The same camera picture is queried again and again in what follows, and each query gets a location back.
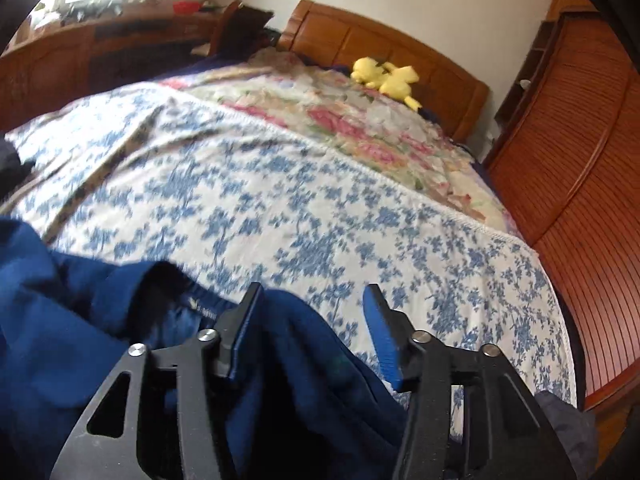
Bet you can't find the navy blue suit jacket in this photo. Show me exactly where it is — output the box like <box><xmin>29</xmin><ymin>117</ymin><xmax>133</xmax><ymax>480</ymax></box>
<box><xmin>1</xmin><ymin>218</ymin><xmax>406</xmax><ymax>479</ymax></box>

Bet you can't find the dark grey folded garment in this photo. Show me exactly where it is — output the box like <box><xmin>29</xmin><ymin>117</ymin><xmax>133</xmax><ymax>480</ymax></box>
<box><xmin>535</xmin><ymin>391</ymin><xmax>598</xmax><ymax>479</ymax></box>

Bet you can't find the blue floral white bedspread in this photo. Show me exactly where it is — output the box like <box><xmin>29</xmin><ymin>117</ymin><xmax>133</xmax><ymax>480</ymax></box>
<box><xmin>6</xmin><ymin>84</ymin><xmax>578</xmax><ymax>403</ymax></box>

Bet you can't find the wooden louvered wardrobe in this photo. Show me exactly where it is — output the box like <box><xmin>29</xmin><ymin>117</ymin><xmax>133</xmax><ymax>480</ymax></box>
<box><xmin>486</xmin><ymin>0</ymin><xmax>639</xmax><ymax>408</ymax></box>

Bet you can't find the black folded garment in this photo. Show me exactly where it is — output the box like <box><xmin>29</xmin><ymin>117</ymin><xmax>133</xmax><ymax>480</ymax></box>
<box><xmin>0</xmin><ymin>138</ymin><xmax>35</xmax><ymax>202</ymax></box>

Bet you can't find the wooden headboard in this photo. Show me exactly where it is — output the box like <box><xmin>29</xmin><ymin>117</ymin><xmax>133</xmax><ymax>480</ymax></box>
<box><xmin>278</xmin><ymin>0</ymin><xmax>489</xmax><ymax>142</ymax></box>

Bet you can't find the yellow plush toy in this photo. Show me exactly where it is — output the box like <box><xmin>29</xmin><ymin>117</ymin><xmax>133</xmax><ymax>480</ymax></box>
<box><xmin>350</xmin><ymin>58</ymin><xmax>422</xmax><ymax>112</ymax></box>

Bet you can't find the pink floral quilt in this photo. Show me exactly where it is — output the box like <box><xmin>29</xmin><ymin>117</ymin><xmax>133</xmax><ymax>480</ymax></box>
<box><xmin>157</xmin><ymin>48</ymin><xmax>518</xmax><ymax>235</ymax></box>

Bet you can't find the wooden desk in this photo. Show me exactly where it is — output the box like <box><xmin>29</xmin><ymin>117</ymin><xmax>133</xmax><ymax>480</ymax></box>
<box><xmin>1</xmin><ymin>6</ymin><xmax>221</xmax><ymax>133</ymax></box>

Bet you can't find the wooden chair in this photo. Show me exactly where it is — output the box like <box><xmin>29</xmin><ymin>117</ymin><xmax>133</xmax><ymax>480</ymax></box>
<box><xmin>207</xmin><ymin>0</ymin><xmax>274</xmax><ymax>58</ymax></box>

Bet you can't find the red bowl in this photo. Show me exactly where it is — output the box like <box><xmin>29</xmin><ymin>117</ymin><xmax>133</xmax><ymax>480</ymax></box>
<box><xmin>172</xmin><ymin>0</ymin><xmax>202</xmax><ymax>15</ymax></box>

